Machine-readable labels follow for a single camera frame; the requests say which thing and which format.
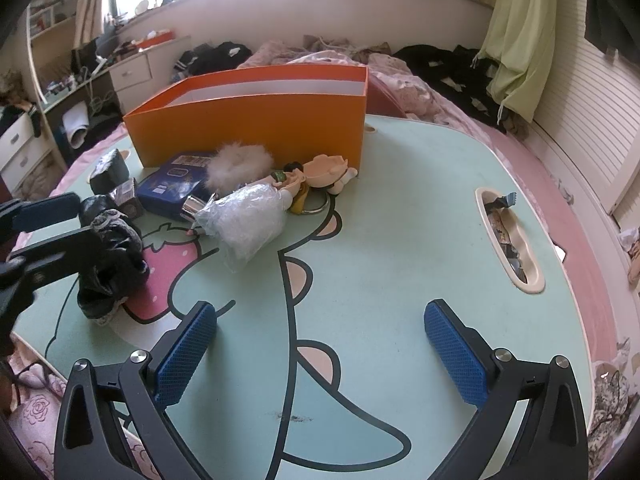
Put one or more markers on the dark pink pillow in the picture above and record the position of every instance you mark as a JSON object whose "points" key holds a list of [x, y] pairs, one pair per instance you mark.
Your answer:
{"points": [[385, 95]]}

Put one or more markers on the white drawer cabinet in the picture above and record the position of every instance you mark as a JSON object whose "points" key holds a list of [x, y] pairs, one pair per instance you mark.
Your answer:
{"points": [[132, 72]]}

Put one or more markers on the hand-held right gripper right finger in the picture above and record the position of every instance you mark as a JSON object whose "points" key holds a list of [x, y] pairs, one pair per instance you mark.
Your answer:
{"points": [[455, 355]]}

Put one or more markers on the black cloth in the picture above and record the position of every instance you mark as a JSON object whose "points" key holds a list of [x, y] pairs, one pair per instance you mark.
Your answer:
{"points": [[115, 270]]}

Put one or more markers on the black striped clothes pile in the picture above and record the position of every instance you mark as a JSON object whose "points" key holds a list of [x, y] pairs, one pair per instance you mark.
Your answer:
{"points": [[215, 57]]}

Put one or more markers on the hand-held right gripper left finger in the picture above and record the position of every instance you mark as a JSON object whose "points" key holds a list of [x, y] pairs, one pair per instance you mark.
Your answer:
{"points": [[182, 355]]}

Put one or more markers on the white drawer unit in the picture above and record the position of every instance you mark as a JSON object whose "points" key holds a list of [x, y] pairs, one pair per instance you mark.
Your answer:
{"points": [[20, 150]]}

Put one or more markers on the beige crumpled blanket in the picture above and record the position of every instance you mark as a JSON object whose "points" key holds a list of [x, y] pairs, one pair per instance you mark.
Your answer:
{"points": [[345, 45]]}

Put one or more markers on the brown snack packet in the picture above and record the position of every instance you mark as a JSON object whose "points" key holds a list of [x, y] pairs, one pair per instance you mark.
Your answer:
{"points": [[129, 202]]}

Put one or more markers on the silver metal cap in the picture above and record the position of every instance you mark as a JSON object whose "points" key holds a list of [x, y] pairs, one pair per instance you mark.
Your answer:
{"points": [[191, 206]]}

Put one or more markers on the dark grey crumpled pouch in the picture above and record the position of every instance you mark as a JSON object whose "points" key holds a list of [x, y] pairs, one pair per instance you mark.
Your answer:
{"points": [[110, 172]]}

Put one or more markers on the black hanging garment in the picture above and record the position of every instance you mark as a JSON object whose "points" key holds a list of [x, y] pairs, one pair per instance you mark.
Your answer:
{"points": [[610, 10]]}

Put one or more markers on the dark blue packet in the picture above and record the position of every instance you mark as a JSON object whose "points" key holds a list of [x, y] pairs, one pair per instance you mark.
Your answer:
{"points": [[165, 190]]}

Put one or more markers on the beige curtain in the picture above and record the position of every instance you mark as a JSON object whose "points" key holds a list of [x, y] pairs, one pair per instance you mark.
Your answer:
{"points": [[92, 0]]}

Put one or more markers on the orange cardboard box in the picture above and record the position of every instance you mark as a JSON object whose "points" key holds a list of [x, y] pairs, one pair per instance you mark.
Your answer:
{"points": [[250, 120]]}

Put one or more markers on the cluttered white desk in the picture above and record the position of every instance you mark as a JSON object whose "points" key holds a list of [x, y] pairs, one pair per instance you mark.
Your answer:
{"points": [[65, 92]]}

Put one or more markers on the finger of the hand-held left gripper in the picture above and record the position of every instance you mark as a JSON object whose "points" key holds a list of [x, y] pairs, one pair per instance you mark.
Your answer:
{"points": [[45, 211], [55, 257]]}

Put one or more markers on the white wall shelf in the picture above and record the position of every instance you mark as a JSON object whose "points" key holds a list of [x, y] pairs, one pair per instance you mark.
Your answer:
{"points": [[50, 15]]}

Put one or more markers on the fluffy fur pompom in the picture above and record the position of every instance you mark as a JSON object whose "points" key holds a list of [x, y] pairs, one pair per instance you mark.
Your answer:
{"points": [[240, 165]]}

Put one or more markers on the clear plastic bag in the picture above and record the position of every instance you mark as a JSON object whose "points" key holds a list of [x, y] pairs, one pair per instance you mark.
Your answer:
{"points": [[245, 220]]}

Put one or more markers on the rose print sheet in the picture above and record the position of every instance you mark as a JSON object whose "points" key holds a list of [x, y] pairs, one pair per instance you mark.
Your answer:
{"points": [[35, 410]]}

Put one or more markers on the dark hair clip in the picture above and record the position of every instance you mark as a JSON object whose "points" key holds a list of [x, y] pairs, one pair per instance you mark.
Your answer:
{"points": [[502, 201]]}

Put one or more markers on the white louvered closet door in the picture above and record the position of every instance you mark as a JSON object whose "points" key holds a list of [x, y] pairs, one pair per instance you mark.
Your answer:
{"points": [[590, 110]]}

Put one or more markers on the white paper roll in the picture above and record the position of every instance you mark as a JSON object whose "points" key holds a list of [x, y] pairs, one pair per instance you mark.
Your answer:
{"points": [[75, 125]]}

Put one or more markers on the peach doll figure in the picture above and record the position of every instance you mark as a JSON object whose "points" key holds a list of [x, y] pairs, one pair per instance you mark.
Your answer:
{"points": [[325, 170]]}

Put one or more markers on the mint cartoon desktop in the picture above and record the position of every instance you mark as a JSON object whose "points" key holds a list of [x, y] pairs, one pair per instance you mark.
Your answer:
{"points": [[400, 240]]}

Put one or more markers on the pile of small trinkets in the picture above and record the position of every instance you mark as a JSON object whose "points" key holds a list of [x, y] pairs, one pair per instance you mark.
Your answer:
{"points": [[510, 245]]}

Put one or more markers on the light green hanging garment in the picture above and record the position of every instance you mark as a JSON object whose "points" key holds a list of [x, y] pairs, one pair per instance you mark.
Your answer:
{"points": [[525, 35]]}

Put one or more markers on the orange tray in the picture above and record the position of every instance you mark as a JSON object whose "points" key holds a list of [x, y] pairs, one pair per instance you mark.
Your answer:
{"points": [[157, 40]]}

